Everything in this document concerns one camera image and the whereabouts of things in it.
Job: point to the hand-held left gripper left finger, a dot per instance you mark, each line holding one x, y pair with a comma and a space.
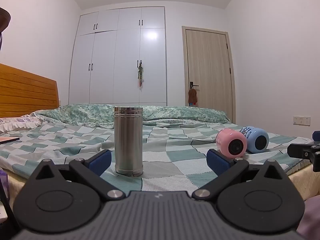
100, 162

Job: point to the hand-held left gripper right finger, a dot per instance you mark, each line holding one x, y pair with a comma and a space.
218, 162

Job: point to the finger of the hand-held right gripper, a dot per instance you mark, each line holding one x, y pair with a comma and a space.
297, 151

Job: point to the pink cup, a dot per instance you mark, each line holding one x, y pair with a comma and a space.
228, 140

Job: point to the stainless steel cup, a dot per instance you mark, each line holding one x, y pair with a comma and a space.
128, 142

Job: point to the light blue printed cup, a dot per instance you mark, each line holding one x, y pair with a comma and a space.
258, 140

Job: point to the checkered bedsheet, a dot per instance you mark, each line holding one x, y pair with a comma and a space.
172, 145

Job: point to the purple cloth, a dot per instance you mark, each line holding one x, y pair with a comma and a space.
311, 217

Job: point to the green floral quilt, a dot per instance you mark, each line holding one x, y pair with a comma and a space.
175, 116

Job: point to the brown hanging cloth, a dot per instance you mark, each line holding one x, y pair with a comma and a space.
193, 97

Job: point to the purple floral pillow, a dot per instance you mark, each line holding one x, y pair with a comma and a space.
15, 123

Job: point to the flat pink book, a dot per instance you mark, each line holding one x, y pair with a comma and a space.
8, 139

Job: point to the light wooden door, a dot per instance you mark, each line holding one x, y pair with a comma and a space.
207, 67

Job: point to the green hanging toy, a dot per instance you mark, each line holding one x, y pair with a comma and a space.
141, 73

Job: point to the purple translucent container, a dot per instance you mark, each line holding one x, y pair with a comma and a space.
3, 185

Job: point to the wooden headboard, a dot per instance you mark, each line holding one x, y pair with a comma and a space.
27, 92

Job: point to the white wardrobe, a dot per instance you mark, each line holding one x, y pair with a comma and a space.
117, 60

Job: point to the white wall socket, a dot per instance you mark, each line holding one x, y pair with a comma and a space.
301, 120

